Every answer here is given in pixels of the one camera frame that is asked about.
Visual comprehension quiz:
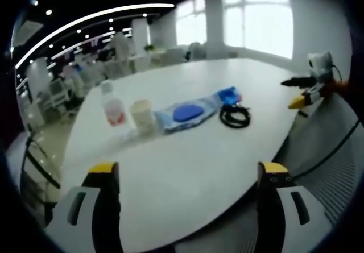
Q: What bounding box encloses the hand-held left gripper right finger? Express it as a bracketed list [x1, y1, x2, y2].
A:
[255, 161, 334, 253]

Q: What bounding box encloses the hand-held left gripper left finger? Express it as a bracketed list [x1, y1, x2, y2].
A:
[47, 161, 123, 253]

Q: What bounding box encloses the white paper cup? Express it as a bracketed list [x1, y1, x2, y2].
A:
[129, 99, 158, 136]

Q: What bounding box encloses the clear water bottle red label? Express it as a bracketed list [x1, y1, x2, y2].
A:
[99, 81, 126, 127]

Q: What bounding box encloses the wet wipes pack blue lid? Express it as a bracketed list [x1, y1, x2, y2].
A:
[154, 94, 222, 135]

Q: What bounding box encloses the white tabletop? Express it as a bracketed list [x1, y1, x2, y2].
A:
[61, 58, 313, 253]

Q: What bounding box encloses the wide bright window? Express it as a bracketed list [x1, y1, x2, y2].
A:
[222, 0, 294, 60]

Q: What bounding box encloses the black tripod stand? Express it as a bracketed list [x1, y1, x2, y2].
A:
[20, 135, 62, 192]

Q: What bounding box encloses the narrow bright window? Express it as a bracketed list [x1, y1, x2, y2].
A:
[175, 0, 207, 48]

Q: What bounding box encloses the curved ceiling light strip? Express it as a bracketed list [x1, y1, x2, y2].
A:
[15, 3, 175, 69]

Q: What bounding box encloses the ceiling air conditioner unit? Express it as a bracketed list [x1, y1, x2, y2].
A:
[16, 19, 44, 38]

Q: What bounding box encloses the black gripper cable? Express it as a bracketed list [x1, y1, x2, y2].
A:
[292, 64, 361, 180]

